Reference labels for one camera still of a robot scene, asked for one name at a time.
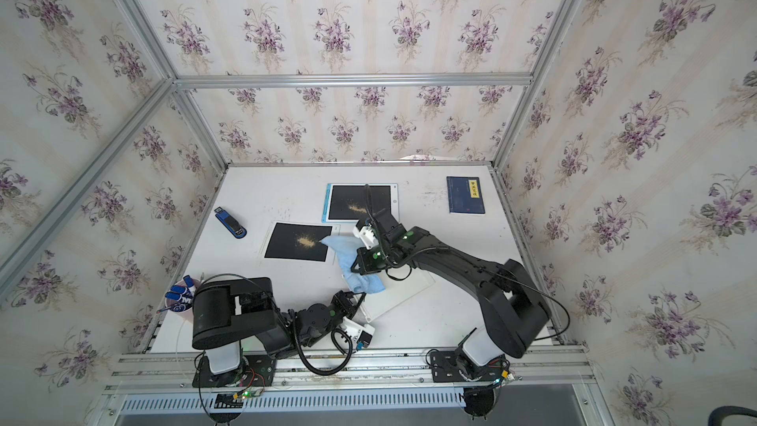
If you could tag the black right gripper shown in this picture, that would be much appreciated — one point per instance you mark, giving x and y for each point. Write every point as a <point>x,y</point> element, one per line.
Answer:
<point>367,266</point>

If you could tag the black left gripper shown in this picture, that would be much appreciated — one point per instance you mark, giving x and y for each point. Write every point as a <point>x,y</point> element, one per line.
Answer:
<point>344,304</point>

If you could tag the light blue cloth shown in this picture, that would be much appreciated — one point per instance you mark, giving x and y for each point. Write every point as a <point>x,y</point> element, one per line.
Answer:
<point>346,251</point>

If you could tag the white drawing tablet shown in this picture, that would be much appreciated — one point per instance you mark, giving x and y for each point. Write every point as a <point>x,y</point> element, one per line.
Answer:
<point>299,242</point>
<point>394,294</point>

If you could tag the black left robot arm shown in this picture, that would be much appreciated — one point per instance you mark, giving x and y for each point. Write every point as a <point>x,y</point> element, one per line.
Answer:
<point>240,331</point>

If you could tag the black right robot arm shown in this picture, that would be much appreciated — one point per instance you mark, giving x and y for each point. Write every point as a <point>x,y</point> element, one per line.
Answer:
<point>513,309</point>

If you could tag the blue framed drawing tablet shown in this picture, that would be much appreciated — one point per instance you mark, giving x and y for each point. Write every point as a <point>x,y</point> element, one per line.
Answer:
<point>346,202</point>

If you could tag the dark blue book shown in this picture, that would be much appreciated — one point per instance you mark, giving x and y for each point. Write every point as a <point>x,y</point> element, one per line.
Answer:
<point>465,196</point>

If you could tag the pink pen cup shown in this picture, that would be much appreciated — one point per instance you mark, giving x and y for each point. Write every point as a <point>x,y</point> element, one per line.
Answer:
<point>180,297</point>

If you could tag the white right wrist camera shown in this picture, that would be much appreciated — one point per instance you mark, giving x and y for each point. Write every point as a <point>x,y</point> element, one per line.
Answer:
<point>365,232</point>

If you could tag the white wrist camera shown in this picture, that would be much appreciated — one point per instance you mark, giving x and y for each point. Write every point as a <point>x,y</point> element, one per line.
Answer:
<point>365,232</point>
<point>361,335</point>

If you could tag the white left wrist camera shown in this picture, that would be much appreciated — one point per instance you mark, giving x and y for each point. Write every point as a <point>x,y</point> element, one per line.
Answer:
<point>361,335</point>

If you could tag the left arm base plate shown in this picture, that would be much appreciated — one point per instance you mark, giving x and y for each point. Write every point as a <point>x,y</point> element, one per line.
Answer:
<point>254,371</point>

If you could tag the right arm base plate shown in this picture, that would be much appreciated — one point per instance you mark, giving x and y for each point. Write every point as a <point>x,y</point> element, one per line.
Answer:
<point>448,367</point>

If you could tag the white vented cable duct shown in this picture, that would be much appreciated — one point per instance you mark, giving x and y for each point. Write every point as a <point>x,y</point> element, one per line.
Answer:
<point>298,401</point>

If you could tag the aluminium mounting rail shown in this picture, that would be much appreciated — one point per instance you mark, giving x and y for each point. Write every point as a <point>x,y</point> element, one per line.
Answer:
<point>368,369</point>

